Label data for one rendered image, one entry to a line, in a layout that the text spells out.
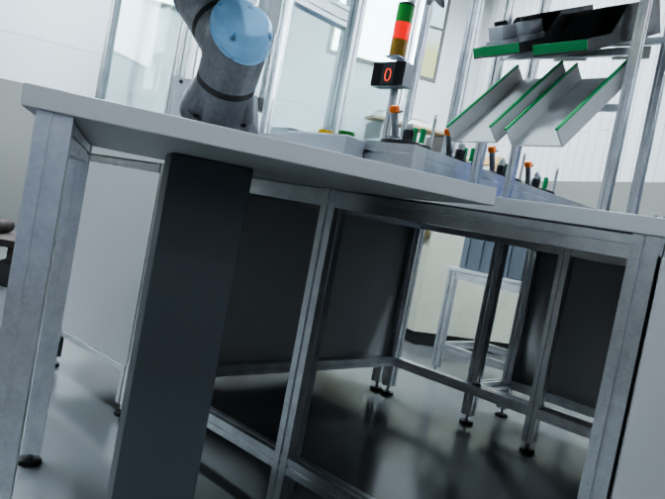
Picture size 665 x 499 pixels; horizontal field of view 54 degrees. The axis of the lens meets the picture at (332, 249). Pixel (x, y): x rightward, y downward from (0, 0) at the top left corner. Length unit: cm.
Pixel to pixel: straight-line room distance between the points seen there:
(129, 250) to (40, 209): 133
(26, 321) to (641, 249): 93
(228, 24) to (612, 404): 92
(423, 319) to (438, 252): 48
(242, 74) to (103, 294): 131
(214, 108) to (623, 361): 85
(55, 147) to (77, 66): 739
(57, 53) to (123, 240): 617
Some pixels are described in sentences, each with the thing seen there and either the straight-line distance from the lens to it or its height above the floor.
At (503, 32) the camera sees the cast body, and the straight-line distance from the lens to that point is 158.
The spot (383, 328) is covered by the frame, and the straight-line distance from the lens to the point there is 304.
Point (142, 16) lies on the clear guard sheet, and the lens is 254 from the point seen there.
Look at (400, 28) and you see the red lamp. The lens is 201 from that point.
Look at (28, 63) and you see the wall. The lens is 836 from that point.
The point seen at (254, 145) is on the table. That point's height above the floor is 84.
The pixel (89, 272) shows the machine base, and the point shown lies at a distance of 248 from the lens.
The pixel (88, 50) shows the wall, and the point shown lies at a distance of 835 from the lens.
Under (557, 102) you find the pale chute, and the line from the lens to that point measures 160.
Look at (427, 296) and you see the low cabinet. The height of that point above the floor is 35.
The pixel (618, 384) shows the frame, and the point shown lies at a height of 58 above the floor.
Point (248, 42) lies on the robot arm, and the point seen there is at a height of 104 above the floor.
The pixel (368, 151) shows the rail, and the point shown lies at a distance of 159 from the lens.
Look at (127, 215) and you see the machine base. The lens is 230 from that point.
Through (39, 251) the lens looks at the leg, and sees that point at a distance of 94.
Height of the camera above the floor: 76
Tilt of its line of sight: 3 degrees down
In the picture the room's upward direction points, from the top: 11 degrees clockwise
